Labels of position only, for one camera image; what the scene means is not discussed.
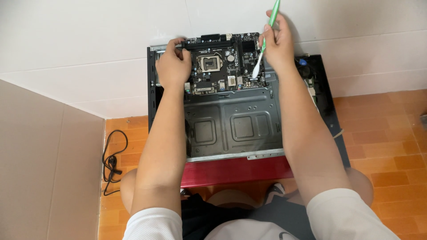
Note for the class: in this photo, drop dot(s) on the person's left hand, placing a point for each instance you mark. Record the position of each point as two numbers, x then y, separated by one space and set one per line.
171 68

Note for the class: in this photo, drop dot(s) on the person's right hand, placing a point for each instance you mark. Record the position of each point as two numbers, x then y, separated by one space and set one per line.
280 46

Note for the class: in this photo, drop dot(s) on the green and white toothbrush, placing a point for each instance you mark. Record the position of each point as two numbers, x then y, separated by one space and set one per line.
274 11

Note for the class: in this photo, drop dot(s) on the black computer motherboard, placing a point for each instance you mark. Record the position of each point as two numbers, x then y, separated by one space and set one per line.
222 63

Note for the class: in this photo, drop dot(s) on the small green circuit board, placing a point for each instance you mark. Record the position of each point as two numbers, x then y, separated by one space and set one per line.
312 90

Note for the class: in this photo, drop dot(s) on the black metal computer case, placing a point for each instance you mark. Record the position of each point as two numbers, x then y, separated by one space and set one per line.
233 123

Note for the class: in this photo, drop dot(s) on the red low table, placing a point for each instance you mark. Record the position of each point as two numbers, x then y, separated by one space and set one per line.
233 171

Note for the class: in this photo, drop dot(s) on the black and white shoe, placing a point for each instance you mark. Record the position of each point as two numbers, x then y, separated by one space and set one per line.
275 190
185 192

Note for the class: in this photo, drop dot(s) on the person's left leg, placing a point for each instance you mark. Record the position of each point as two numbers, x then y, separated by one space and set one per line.
128 190

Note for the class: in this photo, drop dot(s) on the person's leg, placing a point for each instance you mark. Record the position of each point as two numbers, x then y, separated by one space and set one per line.
128 190
362 186

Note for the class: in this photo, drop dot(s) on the black shorts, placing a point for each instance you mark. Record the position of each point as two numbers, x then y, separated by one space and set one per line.
216 216

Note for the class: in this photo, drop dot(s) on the brown cardboard panel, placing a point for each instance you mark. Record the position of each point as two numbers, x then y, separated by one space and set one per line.
43 160

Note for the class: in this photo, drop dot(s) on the dark object at edge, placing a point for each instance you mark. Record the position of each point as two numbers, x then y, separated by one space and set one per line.
424 120

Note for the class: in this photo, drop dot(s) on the person's right leg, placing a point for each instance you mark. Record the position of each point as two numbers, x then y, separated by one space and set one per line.
362 186

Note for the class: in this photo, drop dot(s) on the white shirt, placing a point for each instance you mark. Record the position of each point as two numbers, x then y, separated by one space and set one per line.
340 216

